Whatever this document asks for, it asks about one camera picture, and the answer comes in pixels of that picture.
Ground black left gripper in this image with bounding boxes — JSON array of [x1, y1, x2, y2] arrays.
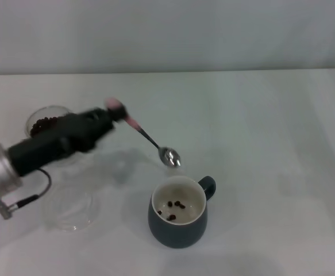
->
[[7, 103, 128, 177]]

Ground pink-handled metal spoon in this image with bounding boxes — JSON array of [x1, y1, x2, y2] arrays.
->
[[103, 97, 183, 168]]

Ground few coffee beans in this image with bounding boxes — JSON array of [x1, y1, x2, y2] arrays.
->
[[156, 200, 186, 223]]

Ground dark grey ceramic mug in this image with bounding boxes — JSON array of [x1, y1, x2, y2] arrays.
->
[[147, 175, 217, 249]]

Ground coffee beans heap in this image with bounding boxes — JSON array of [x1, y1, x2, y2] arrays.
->
[[29, 115, 59, 137]]

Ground clear glass saucer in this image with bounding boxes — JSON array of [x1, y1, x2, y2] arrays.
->
[[41, 183, 101, 233]]

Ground double-wall glass cup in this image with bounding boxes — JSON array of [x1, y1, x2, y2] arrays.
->
[[25, 104, 83, 168]]

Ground black cable with metal plug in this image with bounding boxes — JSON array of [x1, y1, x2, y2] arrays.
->
[[0, 167, 52, 221]]

